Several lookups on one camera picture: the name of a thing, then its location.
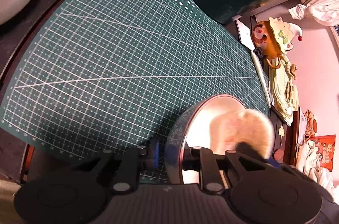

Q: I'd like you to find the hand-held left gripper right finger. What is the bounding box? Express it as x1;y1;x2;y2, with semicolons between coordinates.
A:
181;146;268;194

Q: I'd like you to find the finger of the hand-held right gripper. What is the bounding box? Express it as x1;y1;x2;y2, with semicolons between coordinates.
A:
235;141;282;170

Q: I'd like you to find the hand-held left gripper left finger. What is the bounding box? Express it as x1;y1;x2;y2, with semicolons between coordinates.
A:
65;145;161;194

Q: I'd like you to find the oval cream sponge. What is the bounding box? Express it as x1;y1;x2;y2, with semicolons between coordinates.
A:
209;110;274;161

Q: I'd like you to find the white bowl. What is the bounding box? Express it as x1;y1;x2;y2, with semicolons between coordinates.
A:
164;94;274;185

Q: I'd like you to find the white crumpled bag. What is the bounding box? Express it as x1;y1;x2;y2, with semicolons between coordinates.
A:
302;139;335;191

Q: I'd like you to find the orange snack bag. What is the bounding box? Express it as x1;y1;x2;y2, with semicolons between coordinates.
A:
313;134;336;169

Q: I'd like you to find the yellow leaf ornament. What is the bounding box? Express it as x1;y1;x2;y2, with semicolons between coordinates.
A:
278;126;286;147

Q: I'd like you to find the brown toy figure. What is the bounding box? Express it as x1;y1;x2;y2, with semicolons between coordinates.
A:
304;109;318;138

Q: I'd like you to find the stack of cream green cards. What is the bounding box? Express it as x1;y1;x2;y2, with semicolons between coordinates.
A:
267;55;300;127

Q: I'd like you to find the white craft knife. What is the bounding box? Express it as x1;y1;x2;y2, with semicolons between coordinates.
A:
250;49;274;108

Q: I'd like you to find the green cutting mat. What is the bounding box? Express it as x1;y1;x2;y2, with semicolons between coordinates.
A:
0;0;270;184

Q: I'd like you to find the orange pig mug cream hat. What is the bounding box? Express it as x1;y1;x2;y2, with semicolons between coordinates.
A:
251;17;304;69

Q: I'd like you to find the white paper card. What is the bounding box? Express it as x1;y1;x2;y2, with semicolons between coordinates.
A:
236;20;256;51

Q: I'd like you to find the white cloth bundle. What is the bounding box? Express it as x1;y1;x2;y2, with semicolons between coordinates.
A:
288;0;339;26

